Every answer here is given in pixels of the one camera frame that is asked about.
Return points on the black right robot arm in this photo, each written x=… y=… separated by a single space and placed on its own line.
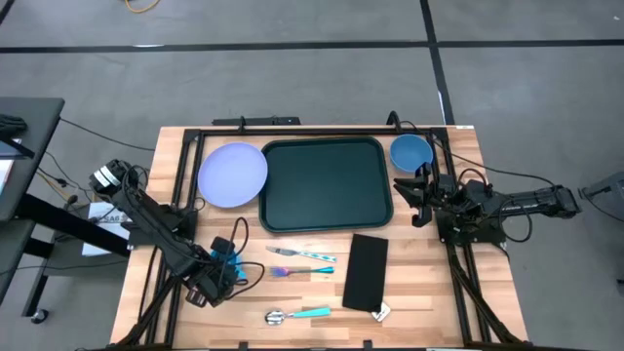
x=526 y=200

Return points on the black caster wheel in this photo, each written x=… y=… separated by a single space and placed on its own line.
x=39 y=316

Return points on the grey metal stand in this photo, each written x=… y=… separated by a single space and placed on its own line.
x=604 y=190

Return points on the black cloth bundle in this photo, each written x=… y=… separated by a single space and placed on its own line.
x=12 y=126

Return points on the dark green tray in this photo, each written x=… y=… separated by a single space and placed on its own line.
x=326 y=185

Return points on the black cloth napkin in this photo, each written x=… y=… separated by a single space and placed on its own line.
x=365 y=273

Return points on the white labelled box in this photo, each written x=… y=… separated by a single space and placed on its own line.
x=105 y=229

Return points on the lilac round plate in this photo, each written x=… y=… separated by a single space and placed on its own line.
x=231 y=175

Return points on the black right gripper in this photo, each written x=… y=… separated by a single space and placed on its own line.
x=441 y=195

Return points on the blue bowl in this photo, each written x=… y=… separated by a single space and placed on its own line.
x=409 y=151

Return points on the black aluminium table frame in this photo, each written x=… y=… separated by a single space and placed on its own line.
x=292 y=131

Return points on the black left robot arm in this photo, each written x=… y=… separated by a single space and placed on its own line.
x=146 y=209

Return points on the black power strip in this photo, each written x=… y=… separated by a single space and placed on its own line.
x=258 y=121

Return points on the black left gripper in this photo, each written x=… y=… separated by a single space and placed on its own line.
x=209 y=280

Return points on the black side table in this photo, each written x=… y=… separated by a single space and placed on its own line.
x=34 y=127

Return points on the bright blue cup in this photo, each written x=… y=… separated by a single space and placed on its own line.
x=238 y=267

